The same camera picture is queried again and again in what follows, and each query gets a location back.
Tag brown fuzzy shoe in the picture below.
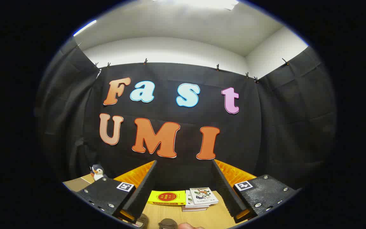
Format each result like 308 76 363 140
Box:
158 219 179 229
132 214 149 228

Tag yellow book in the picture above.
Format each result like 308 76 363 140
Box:
147 190 186 206

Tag white paperback book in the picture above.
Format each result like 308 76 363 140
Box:
186 190 209 209

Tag ceiling light strip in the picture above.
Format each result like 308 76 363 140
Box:
73 20 97 37

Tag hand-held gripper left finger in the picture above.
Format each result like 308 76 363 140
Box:
76 160 158 224

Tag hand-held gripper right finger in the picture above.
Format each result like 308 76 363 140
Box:
212 159 300 224

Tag white illustrated cover book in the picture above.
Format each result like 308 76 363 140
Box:
189 187 219 205

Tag penguin plush toy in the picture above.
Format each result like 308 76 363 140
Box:
90 164 108 182

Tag row of black cloth clips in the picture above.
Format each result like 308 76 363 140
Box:
77 41 290 84

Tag ceiling light panel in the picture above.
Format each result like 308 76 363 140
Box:
153 0 239 10

